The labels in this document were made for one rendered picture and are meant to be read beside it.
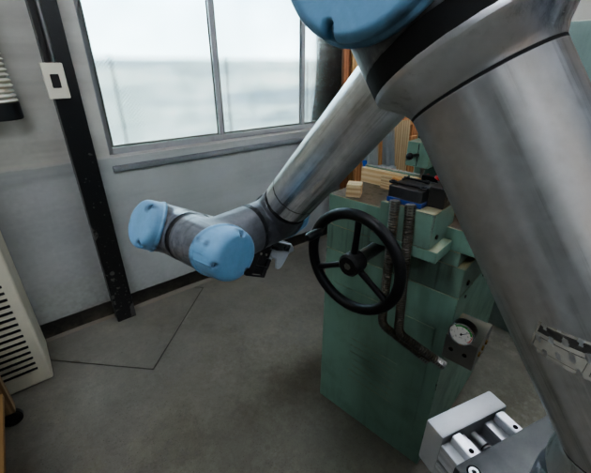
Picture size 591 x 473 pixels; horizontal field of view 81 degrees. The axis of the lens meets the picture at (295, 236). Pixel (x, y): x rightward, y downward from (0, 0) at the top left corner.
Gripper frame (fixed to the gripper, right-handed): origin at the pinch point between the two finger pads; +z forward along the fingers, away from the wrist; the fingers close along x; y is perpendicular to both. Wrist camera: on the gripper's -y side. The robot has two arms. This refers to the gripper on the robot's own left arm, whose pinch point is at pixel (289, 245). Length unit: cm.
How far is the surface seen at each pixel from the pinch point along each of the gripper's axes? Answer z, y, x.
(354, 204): 29.5, -15.9, -5.5
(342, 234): 35.0, -6.3, -8.8
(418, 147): 31.2, -36.1, 6.8
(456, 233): 29.5, -16.1, 24.6
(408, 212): 16.7, -16.2, 16.5
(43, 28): -27, -40, -122
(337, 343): 57, 33, -8
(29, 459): -6, 107, -73
